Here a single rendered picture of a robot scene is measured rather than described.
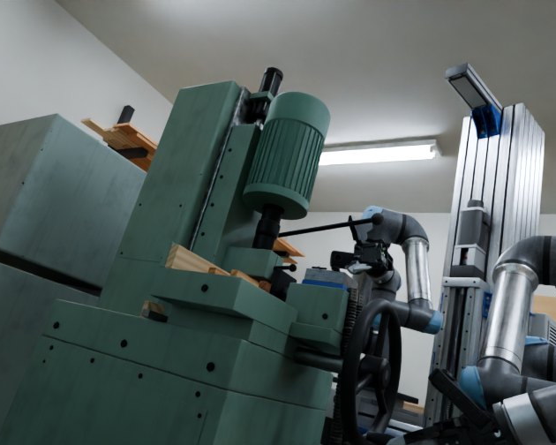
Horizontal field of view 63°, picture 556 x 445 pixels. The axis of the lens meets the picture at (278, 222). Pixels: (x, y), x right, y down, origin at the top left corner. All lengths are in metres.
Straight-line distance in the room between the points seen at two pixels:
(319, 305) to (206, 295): 0.26
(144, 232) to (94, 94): 2.46
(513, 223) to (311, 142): 0.94
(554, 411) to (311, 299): 0.47
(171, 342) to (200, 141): 0.60
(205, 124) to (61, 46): 2.35
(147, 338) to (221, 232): 0.33
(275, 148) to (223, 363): 0.57
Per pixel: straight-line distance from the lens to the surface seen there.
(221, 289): 0.84
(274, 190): 1.12
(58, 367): 1.17
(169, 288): 0.92
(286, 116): 1.22
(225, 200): 1.20
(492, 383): 0.94
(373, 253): 1.27
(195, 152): 1.30
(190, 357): 0.91
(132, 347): 1.01
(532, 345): 1.53
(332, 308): 0.98
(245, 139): 1.28
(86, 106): 3.60
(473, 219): 1.84
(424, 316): 1.44
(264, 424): 0.98
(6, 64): 3.39
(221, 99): 1.37
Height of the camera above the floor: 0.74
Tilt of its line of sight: 19 degrees up
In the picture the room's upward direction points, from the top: 15 degrees clockwise
